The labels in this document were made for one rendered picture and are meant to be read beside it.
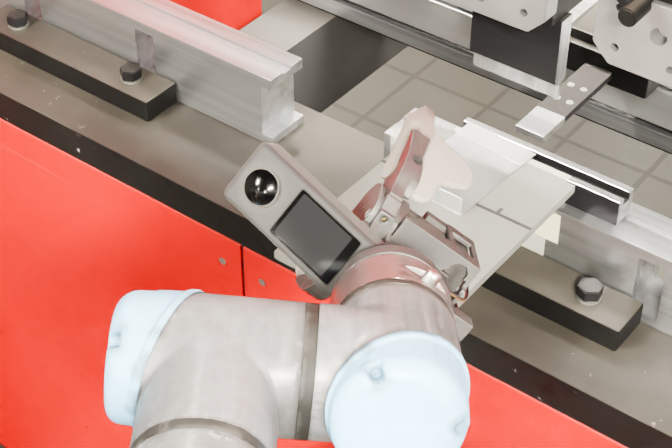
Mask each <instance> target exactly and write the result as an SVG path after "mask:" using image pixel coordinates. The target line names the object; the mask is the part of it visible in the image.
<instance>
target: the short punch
mask: <svg viewBox="0 0 672 448"><path fill-rule="evenodd" d="M572 16H573V14H572V13H569V12H568V13H567V14H566V15H565V16H564V17H562V18H561V19H560V20H559V21H558V22H556V23H555V24H554V25H553V26H552V27H551V26H548V25H545V24H541V25H539V26H537V27H535V28H534V29H532V30H530V31H524V30H521V29H518V28H516V27H513V26H511V25H508V24H506V23H503V22H500V21H498V20H495V19H493V18H490V17H487V16H485V15H482V14H480V13H477V12H475V11H472V24H471V38H470V51H471V52H474V61H473V65H475V66H477V67H480V68H482V69H485V70H487V71H490V72H492V73H495V74H497V75H499V76H502V77H504V78H507V79H509V80H512V81H514V82H517V83H519V84H521V85H524V86H526V87H529V88H531V89H534V90H536V91H539V92H541V93H543V94H546V95H548V96H551V97H553V98H556V99H558V98H559V89H560V82H561V81H562V80H563V79H564V77H565V74H566V65H567V57H568V49H569V41H570V33H571V24H572Z"/></svg>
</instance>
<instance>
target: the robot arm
mask: <svg viewBox="0 0 672 448"><path fill-rule="evenodd" d="M434 122H435V114H434V112H433V110H432V109H431V108H429V107H428V106H423V107H421V108H419V109H417V110H415V111H413V112H411V113H409V114H408V115H407V116H406V117H405V118H404V124H403V127H402V129H401V131H400V133H399V135H398V137H397V139H396V144H395V147H394V149H393V151H392V153H391V155H390V157H389V158H388V160H387V161H386V163H385V165H384V167H383V169H382V171H381V173H380V177H381V178H383V179H384V184H382V183H377V184H376V185H374V186H373V187H372V188H371V189H370V190H369V191H368V192H367V193H366V194H365V195H364V196H363V198H362V199H361V200H360V202H359V203H358V204H357V205H356V207H355V208H354V209H353V210H352V212H351V211H350V210H349V209H348V208H347V207H346V206H345V205H344V204H343V203H342V202H341V201H340V200H338V199H337V198H336V197H335V196H334V195H333V194H332V193H331V192H330V191H329V190H328V189H327V188H326V187H324V186H323V185H322V184H321V183H320V182H319V181H318V180H317V179H316V178H315V177H314V176H313V175H312V174H310V173H309V172H308V171H307V170H306V169H305V168H304V167H303V166H302V165H301V164H300V163H299V162H298V161H296V160H295V159H294V158H293V157H292V156H291V155H290V154H289V153H288V152H287V151H286V150H285V149H284V148H282V147H281V146H280V145H279V144H274V143H262V144H260V145H259V146H258V148H257V149H256V150H255V152H254V153H253V154H252V155H251V157H250V158H249V159H248V160H247V162H246V163H245V164H244V165H243V167H242V168H241V169H240V171H239V172H238V173H237V174H236V176H235V177H234V178H233V179H232V181H231V182H230V183H229V185H228V186H227V187H226V189H225V192H224V194H225V197H226V199H227V200H228V201H229V202H231V203H232V204H233V205H234V206H235V207H236V208H237V209H238V210H239V211H240V212H241V213H242V214H243V215H244V216H245V217H246V218H247V219H248V220H249V221H250V222H251V223H252V224H254V225H255V226H256V227H257V228H258V229H259V230H260V231H261V232H262V233H263V234H264V235H265V236H266V237H267V238H268V239H269V240H270V241H271V242H272V243H273V244H274V245H275V246H277V247H278V248H279V249H280V250H281V251H282V252H283V253H284V254H285V255H286V256H287V257H288V258H289V259H290V260H291V261H292V262H293V263H294V264H295V265H296V279H295V281H296V283H297V285H298V287H299V288H300V289H301V290H303V291H304V292H306V293H307V294H309V295H310V296H312V297H313V298H315V299H317V300H326V299H328V298H329V297H330V301H329V304H326V303H319V304H318V303H308V302H297V301H286V300H276V299H265V298H254V297H243V296H232V295H221V294H210V293H205V292H204V291H202V290H198V289H189V290H186V291H178V290H157V291H149V290H136V291H132V292H130V293H128V294H126V295H125V296H123V297H122V298H121V299H120V301H119V302H118V304H117V306H116V308H115V310H114V314H113V317H112V321H111V326H110V332H109V342H108V348H107V353H106V362H105V375H104V407H105V411H106V414H107V416H108V418H109V419H110V420H111V421H112V422H114V423H116V424H120V425H128V426H132V427H133V430H132V436H131V441H130V447H129V448H277V443H278V439H289V440H301V441H317V442H330V443H333V444H334V446H335V448H460V447H461V445H462V443H463V441H464V439H465V436H466V433H467V430H468V427H469V425H470V412H469V395H470V376H469V371H468V368H467V365H466V362H465V360H464V358H463V356H462V352H461V347H460V342H461V341H462V339H463V338H464V337H465V336H466V335H467V334H468V333H469V332H470V330H471V329H472V328H473V324H472V320H471V318H470V317H469V316H467V315H466V314H464V313H463V312H461V311H460V310H458V304H457V302H458V300H459V301H461V302H464V301H465V300H466V299H467V298H468V294H469V286H468V285H469V284H470V283H471V282H472V280H473V279H474V278H475V277H476V276H477V274H478V273H479V272H480V271H481V268H480V264H479V260H478V257H477V253H476V249H475V245H474V241H472V240H471V239H469V238H468V237H466V236H465V235H464V234H462V233H461V232H459V231H458V230H456V229H455V228H454V227H452V226H451V225H449V224H446V223H445V222H443V221H442V220H441V219H439V218H438V217H436V216H435V215H433V214H432V213H431V212H429V211H428V210H427V212H426V213H425V214H424V215H423V216H422V217H421V216H420V215H418V214H417V213H415V212H414V211H413V210H411V209H410V203H409V202H407V201H406V200H409V199H410V200H411V201H413V202H414V203H417V204H427V203H429V202H430V201H431V200H432V199H433V197H434V195H435V193H436V191H437V189H438V188H439V187H448V188H453V189H458V190H467V189H468V188H469V187H470V185H471V183H472V180H473V176H472V172H471V170H470V168H469V166H468V165H467V164H466V163H465V162H464V161H463V160H462V159H461V158H460V157H459V156H458V155H457V154H456V153H455V152H454V151H453V150H452V149H451V148H450V147H449V145H448V144H447V143H446V142H445V141H444V140H443V139H442V138H441V137H440V136H439V135H438V134H437V132H436V130H435V125H434ZM403 197H404V198H405V199H406V200H404V199H403ZM467 247H468V248H469V252H470V256H469V253H468V248H467ZM458 287H459V289H458V290H457V291H456V289H457V288H458ZM464 293H465V297H464V298H462V296H463V294H464ZM454 306H455V307H454Z"/></svg>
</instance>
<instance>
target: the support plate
mask: <svg viewBox="0 0 672 448"><path fill-rule="evenodd" d="M434 125H435V130H436V132H437V134H438V135H439V136H440V137H441V138H442V139H443V140H444V141H446V140H447V139H448V138H450V137H451V136H452V135H453V134H455V132H452V131H450V130H448V129H445V128H443V127H441V126H439V125H436V124H434ZM384 165H385V163H383V162H380V163H379V164H378V165H376V166H375V167H374V168H373V169H372V170H370V171H369V172H368V173H367V174H366V175H364V176H363V177H362V178H361V179H360V180H358V181H357V182H356V183H355V184H354V185H352V186H351V187H350V188H349V189H348V190H347V191H345V192H344V193H343V194H342V195H341V196H339V197H338V198H337V199H338V200H340V201H341V202H342V203H343V204H344V205H345V206H346V207H347V208H348V209H349V210H350V211H351V212H352V210H353V209H354V208H355V207H356V205H357V204H358V203H359V202H360V200H361V199H362V198H363V196H364V195H365V194H366V193H367V192H368V191H369V190H370V189H371V188H372V187H373V186H374V185H376V184H377V183H382V184H384V179H383V178H381V177H380V173H381V171H382V169H383V167H384ZM574 191H575V185H573V184H571V183H569V182H566V181H564V180H562V179H559V178H557V177H555V176H553V175H550V174H548V173H546V172H543V171H541V170H539V169H537V168H534V167H532V166H530V165H528V164H524V165H523V166H522V167H520V168H519V169H518V170H517V171H515V172H514V173H513V174H512V175H511V176H509V177H508V178H507V179H506V180H504V181H503V182H502V183H501V184H499V185H498V186H497V187H496V188H495V189H493V190H492V191H491V192H490V193H488V194H487V195H486V196H485V197H483V198H482V199H481V200H480V201H479V202H477V203H478V204H481V205H483V206H485V207H487V208H489V209H491V210H494V211H497V210H498V209H499V208H503V209H504V210H503V211H501V212H500V214H502V215H504V216H507V217H509V218H511V219H513V220H515V221H517V222H520V223H522V224H524V225H526V226H528V227H530V228H532V229H531V230H528V229H526V228H524V227H521V226H519V225H517V224H515V223H513V222H511V221H508V220H506V219H504V218H502V217H500V216H498V215H495V214H493V213H491V212H489V211H487V210H485V209H482V208H480V207H478V206H476V205H474V206H472V207H471V208H470V209H469V210H467V211H466V212H465V213H464V214H463V215H461V216H459V215H457V214H455V213H454V212H452V211H450V210H448V209H446V208H444V207H442V206H440V205H438V204H436V203H435V202H433V201H430V202H429V203H427V204H417V203H414V202H413V201H411V200H410V199H409V200H406V199H405V198H404V197H403V199H404V200H406V201H407V202H409V203H410V209H411V210H413V211H414V212H415V213H417V214H418V215H420V216H421V217H422V216H423V215H424V214H425V213H426V212H427V210H428V211H429V212H431V213H432V214H433V215H435V216H436V217H438V218H439V219H441V220H442V221H443V222H445V223H446V224H449V225H451V226H452V227H454V228H455V229H456V230H458V231H459V232H461V233H462V234H464V235H465V236H466V237H468V238H469V239H471V240H472V241H474V245H475V249H476V253H477V257H478V260H479V264H480V268H481V271H480V272H479V273H478V274H477V276H476V277H475V278H474V279H473V280H472V282H471V283H470V284H469V285H468V286H469V294H468V298H469V297H470V296H471V295H472V294H473V293H474V292H475V291H476V290H477V289H478V288H479V287H480V286H481V285H482V284H483V283H484V282H485V281H486V280H487V279H488V278H489V277H490V276H491V275H492V274H493V273H494V272H495V271H496V270H497V269H498V268H499V267H500V266H501V265H502V264H503V263H504V262H505V261H506V260H507V259H508V258H509V257H510V256H511V255H512V254H513V253H514V252H515V251H516V250H517V249H518V248H519V247H520V246H521V245H522V244H523V243H524V242H525V241H526V240H527V239H528V238H529V237H530V236H531V235H532V234H533V233H534V232H535V231H536V230H537V229H538V228H539V227H540V226H541V225H542V224H543V223H544V222H545V221H546V220H547V219H548V218H549V217H550V216H551V215H552V214H553V213H554V212H555V211H556V210H557V209H558V208H559V207H560V206H561V205H562V204H563V203H564V202H565V201H566V200H567V199H568V198H569V197H570V196H571V195H572V194H573V193H574ZM274 258H275V259H277V260H279V261H281V262H283V263H285V264H286V265H288V266H290V267H292V268H294V269H296V265H295V264H294V263H293V262H292V261H291V260H290V259H289V258H288V257H287V256H286V255H285V254H284V253H283V252H282V251H281V250H280V249H279V248H277V249H276V250H275V251H274ZM468 298H467V299H468ZM467 299H466V300H467ZM466 300H465V301H466ZM465 301H464V302H465ZM464 302H461V301H459V300H458V302H457V304H458V308H459V307H460V306H461V305H462V304H463V303H464Z"/></svg>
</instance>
